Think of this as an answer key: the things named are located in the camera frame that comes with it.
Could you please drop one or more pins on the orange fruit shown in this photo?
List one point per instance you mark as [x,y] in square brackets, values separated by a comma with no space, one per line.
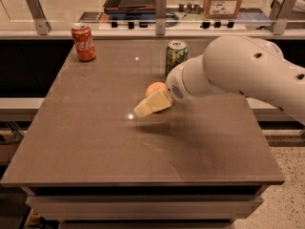
[155,86]

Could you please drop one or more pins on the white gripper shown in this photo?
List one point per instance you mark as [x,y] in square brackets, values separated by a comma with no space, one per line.
[175,81]

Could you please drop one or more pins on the left metal railing post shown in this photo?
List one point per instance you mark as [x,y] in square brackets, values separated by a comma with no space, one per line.
[41,23]

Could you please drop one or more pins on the cardboard box with label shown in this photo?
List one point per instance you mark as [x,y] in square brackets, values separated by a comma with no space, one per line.
[221,9]

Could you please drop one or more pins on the middle metal railing post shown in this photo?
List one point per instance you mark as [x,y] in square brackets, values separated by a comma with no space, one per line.
[160,17]

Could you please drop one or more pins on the red coke can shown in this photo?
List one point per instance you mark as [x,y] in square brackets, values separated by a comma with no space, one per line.
[82,36]

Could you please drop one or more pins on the green soda can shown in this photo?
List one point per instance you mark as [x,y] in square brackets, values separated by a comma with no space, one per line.
[176,53]

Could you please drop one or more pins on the right metal railing post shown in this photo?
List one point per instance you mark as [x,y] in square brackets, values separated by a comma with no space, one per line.
[280,15]

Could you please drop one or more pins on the metal railing post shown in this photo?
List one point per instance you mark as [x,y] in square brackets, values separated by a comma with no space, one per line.
[280,15]
[41,23]
[160,17]

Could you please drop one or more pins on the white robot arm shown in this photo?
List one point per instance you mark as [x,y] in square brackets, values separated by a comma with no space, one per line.
[253,67]

